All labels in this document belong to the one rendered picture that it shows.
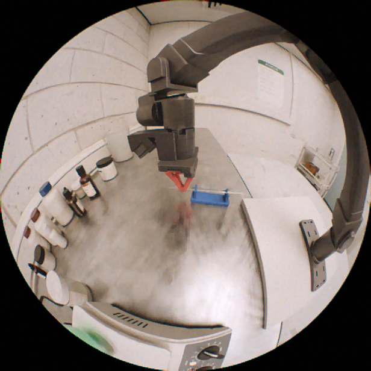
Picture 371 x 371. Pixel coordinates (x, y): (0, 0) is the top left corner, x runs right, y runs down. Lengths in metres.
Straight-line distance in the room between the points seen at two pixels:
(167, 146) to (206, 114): 1.18
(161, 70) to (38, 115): 0.46
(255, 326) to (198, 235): 0.23
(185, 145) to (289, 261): 0.31
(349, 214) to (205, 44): 0.30
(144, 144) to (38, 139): 0.42
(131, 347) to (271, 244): 0.27
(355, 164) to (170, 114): 0.29
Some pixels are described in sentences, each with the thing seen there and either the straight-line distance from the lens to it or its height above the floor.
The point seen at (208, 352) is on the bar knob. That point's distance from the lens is 0.18.
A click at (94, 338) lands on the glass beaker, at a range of 0.16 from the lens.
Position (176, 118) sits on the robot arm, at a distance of 0.18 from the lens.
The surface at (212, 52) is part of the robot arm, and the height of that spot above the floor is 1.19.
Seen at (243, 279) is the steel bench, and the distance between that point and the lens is 0.23.
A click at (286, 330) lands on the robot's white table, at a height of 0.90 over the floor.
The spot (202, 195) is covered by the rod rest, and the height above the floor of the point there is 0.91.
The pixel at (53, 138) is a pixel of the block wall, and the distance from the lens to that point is 0.54.
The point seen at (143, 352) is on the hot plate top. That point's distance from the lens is 0.16.
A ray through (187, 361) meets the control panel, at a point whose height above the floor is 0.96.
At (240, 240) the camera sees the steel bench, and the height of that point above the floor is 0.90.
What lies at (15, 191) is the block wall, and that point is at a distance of 0.50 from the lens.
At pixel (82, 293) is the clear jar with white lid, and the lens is 0.25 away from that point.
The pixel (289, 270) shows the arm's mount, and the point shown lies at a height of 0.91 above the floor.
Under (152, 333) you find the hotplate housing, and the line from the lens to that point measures 0.17.
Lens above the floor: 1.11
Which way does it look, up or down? 39 degrees down
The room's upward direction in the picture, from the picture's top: straight up
